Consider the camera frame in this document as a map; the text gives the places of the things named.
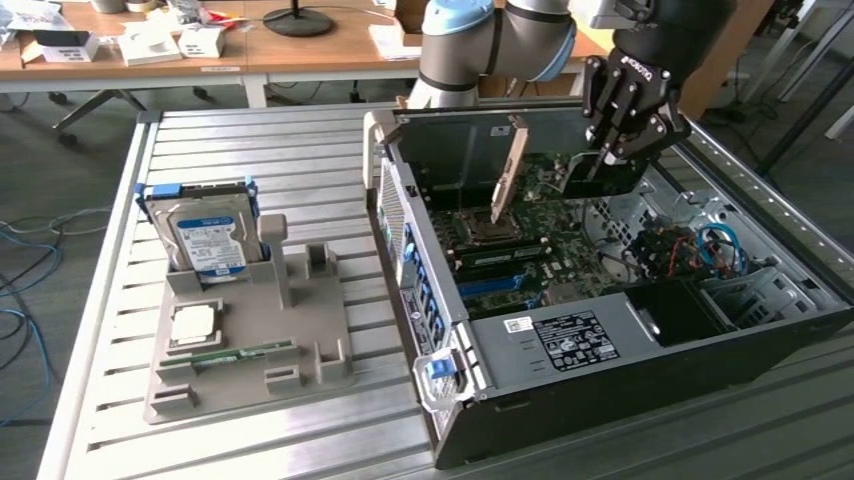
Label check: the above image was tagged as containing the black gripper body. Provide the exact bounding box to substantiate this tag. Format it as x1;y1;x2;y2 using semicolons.
610;0;740;109

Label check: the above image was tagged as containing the graphics card with metal bracket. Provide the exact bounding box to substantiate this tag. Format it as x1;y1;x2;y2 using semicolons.
490;113;654;225

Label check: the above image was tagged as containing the green motherboard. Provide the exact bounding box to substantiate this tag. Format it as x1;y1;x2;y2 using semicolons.
426;164;636;319

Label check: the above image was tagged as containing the CPU socket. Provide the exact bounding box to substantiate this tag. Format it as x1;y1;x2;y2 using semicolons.
453;207;526;246

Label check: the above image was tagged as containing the white paper stack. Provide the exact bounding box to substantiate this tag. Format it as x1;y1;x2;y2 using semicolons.
369;23;424;62

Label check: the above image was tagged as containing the brown cardboard box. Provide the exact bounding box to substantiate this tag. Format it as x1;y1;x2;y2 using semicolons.
394;0;429;34

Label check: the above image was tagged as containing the black installed RAM stick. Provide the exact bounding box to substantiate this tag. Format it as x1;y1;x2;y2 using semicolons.
457;244;553;271

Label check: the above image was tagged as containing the silver disk bay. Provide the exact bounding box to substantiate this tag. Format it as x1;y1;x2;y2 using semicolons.
700;267;820;326

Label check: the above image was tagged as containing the blue expansion slot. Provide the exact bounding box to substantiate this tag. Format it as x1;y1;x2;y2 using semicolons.
458;274;526;297

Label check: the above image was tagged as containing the wooden desk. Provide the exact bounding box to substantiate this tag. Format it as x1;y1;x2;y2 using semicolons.
0;0;613;109

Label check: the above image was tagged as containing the black lamp base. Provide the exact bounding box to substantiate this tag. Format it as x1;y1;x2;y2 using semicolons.
262;0;336;37

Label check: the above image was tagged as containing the grey power supply unit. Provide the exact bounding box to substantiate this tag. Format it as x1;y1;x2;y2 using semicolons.
470;292;660;389

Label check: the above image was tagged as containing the black open PC case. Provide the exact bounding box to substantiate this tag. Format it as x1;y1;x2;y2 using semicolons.
362;97;854;471

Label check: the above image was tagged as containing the blue case latch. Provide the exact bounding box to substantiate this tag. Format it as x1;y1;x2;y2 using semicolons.
425;357;457;384

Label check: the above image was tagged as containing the white carton with label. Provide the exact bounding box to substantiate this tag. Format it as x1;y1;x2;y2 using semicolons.
178;27;226;59

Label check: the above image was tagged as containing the grey parts rack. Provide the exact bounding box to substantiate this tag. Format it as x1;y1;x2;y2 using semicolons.
143;213;358;426

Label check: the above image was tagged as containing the white open box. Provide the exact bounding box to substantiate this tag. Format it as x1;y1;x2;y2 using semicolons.
118;22;183;67

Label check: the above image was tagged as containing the silver CPU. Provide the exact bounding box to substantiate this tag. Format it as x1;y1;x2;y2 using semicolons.
170;305;219;346

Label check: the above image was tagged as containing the green RAM stick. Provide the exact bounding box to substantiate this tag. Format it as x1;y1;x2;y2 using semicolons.
163;341;296;367

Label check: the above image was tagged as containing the white box with black lid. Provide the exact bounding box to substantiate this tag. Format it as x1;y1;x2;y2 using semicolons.
33;29;102;64

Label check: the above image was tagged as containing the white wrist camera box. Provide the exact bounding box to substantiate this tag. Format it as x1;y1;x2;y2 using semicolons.
570;0;642;30

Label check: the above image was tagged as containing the black power cable bundle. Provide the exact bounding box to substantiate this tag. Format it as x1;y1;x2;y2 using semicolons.
630;227;702;281

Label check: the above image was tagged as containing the red wire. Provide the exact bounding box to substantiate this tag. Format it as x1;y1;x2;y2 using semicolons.
670;234;709;276

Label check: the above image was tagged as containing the blue data wire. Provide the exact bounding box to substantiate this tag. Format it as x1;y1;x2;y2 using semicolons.
697;224;751;277

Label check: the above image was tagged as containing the hard disk in blue bracket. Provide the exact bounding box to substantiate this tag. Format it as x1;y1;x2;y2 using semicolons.
133;175;261;286

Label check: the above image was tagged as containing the blue floor cable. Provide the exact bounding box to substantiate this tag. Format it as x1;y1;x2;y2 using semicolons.
0;219;62;426

